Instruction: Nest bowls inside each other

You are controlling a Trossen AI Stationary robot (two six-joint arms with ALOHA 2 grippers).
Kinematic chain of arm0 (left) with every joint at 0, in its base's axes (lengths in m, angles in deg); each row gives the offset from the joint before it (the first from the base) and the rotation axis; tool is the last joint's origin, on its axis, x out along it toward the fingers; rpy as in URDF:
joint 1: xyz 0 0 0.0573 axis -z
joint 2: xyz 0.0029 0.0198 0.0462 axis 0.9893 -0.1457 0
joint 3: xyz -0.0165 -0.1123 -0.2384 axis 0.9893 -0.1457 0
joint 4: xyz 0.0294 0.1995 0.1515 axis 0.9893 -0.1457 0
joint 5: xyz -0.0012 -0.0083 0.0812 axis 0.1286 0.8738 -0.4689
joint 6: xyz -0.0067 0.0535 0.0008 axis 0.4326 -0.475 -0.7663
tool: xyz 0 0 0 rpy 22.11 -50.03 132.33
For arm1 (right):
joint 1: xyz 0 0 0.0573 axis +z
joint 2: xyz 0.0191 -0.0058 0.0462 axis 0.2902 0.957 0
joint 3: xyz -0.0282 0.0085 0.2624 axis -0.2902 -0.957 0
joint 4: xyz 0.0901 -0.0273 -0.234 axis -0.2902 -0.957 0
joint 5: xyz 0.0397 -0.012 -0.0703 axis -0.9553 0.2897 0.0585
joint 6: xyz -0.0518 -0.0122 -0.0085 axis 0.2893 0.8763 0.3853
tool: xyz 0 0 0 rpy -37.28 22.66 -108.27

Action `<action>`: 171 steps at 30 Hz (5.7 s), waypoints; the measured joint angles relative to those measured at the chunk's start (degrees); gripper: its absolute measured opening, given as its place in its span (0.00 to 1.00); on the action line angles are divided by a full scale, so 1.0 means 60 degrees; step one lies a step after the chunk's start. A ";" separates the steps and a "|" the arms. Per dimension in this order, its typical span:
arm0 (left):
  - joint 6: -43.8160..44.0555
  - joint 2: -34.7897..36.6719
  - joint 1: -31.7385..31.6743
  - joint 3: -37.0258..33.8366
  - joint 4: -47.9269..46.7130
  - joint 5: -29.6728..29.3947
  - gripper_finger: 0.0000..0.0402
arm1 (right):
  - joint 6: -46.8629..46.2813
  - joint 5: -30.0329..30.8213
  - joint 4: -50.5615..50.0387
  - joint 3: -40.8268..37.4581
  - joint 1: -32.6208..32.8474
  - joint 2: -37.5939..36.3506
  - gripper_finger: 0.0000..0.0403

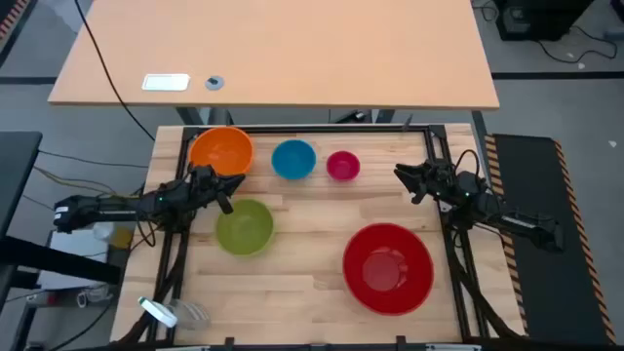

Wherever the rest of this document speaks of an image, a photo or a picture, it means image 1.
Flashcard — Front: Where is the clear plastic container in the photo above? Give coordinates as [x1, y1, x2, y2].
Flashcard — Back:
[168, 299, 213, 331]

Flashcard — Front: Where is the black computer tower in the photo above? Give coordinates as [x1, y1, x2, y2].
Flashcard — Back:
[493, 0, 594, 43]

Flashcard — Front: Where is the white flat phone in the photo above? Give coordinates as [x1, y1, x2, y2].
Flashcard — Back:
[140, 73, 191, 93]

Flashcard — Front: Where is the black hazard-striped floor mat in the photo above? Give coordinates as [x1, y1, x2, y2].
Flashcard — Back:
[483, 134, 618, 345]

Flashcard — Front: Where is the green plastic bowl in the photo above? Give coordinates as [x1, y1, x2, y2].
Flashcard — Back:
[214, 198, 275, 257]

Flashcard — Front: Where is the light wooden desk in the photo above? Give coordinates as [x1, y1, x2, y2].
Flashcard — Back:
[47, 0, 501, 111]

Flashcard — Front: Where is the long black cable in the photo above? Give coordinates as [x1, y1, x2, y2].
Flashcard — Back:
[73, 0, 157, 142]

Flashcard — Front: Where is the black aluminium table frame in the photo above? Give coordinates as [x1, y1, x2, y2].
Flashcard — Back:
[144, 124, 490, 345]

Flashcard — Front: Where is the plastic bottle with yellow liquid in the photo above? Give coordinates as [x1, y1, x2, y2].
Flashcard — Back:
[95, 222, 135, 251]

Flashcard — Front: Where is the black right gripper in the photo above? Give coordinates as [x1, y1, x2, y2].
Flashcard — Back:
[393, 159, 457, 206]

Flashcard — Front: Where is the small pink plastic bowl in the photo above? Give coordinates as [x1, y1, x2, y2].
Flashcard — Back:
[326, 150, 362, 182]

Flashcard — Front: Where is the white box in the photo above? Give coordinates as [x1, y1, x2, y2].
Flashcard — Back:
[36, 228, 111, 292]

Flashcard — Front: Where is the black side table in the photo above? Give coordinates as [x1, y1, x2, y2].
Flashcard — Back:
[0, 130, 44, 240]

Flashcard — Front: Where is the blue plastic bowl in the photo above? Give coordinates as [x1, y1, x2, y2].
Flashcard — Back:
[270, 138, 318, 181]

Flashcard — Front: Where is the white spray bottle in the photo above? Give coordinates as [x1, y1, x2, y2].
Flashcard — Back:
[136, 295, 179, 329]

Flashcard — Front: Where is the large red plastic bowl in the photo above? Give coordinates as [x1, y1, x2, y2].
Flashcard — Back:
[342, 222, 435, 317]

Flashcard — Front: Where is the orange plastic bowl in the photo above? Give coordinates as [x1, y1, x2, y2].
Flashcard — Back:
[188, 126, 254, 177]

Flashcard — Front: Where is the yellow cable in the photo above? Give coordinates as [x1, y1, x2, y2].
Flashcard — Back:
[32, 165, 143, 199]

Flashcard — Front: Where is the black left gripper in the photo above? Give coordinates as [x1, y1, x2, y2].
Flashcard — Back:
[184, 164, 247, 216]

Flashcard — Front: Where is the black looped floor cable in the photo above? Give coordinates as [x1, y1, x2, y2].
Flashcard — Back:
[534, 23, 619, 65]

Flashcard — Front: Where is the thin black floor cable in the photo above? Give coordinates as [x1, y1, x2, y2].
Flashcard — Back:
[37, 149, 149, 170]

